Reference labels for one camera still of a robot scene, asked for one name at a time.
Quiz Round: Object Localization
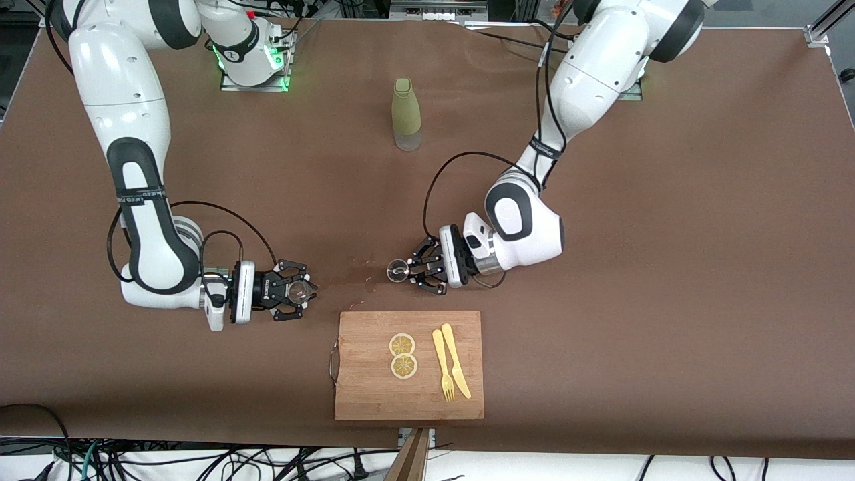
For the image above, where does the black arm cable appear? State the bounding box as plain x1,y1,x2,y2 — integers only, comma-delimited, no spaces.
422,0,582,289
106,199,278,285

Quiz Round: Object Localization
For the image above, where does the brown table cover sheet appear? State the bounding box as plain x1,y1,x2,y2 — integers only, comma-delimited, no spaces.
0,12,855,462

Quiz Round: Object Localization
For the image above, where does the yellow plastic knife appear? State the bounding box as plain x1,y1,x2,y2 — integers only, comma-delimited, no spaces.
441,323,472,400

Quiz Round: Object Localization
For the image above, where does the white power strip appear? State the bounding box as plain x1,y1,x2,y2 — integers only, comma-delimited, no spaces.
391,0,488,21

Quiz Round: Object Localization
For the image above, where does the black power cable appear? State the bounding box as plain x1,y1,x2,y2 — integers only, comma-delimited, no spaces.
464,19,575,54

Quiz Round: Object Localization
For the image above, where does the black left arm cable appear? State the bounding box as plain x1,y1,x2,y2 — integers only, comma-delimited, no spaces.
422,0,582,289

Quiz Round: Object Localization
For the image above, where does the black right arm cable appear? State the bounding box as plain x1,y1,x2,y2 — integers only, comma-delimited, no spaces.
106,199,278,285

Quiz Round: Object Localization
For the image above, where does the yellow plastic fork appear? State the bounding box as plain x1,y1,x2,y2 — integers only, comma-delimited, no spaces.
432,329,456,402

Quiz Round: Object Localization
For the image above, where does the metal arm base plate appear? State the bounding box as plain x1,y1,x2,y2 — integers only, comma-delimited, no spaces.
618,60,643,101
220,70,291,92

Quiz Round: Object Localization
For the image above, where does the aluminium frame profile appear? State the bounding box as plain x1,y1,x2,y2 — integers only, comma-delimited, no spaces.
805,0,855,47

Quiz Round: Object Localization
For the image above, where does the wooden beam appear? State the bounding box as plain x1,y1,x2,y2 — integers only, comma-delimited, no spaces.
384,428,432,481

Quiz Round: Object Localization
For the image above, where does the wooden cutting board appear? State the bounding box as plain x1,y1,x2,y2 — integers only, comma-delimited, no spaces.
329,310,485,422

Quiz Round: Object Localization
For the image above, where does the clear glass beaker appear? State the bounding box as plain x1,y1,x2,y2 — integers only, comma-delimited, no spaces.
287,277,318,305

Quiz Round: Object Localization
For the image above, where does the green sleeved glass bottle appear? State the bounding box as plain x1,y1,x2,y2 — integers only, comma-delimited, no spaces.
391,77,423,152

